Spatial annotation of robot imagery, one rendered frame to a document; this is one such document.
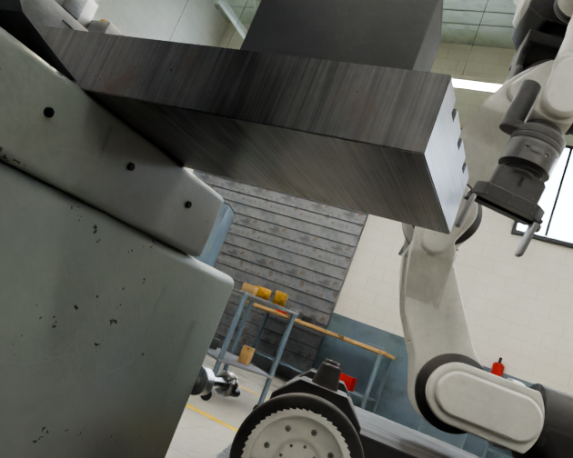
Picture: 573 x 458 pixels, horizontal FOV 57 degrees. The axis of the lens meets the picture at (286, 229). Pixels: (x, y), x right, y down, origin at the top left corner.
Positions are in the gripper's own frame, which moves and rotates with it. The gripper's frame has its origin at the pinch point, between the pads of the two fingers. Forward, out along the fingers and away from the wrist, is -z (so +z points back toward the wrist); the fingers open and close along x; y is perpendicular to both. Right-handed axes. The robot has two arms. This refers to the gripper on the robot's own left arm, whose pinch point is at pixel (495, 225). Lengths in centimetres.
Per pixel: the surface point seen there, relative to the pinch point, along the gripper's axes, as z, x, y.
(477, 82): 325, 23, -529
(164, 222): -27, 46, 13
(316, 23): 3.0, 33.8, 32.2
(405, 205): -12.5, 13.9, 30.6
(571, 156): 364, -143, -684
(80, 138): -24, 52, 33
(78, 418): -58, 42, 12
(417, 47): 4.2, 21.0, 34.0
